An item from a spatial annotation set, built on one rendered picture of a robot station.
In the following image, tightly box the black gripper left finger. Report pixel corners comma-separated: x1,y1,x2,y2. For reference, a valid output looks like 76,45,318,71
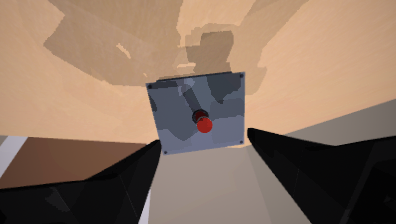
0,139,162,224

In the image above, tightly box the grey square panel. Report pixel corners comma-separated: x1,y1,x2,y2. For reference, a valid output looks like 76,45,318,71
145,71,245,156

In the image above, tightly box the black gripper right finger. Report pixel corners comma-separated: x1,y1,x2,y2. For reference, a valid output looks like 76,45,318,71
247,128,396,224

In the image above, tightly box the red peg with white band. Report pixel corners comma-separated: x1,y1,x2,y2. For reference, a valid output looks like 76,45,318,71
195,111,212,133

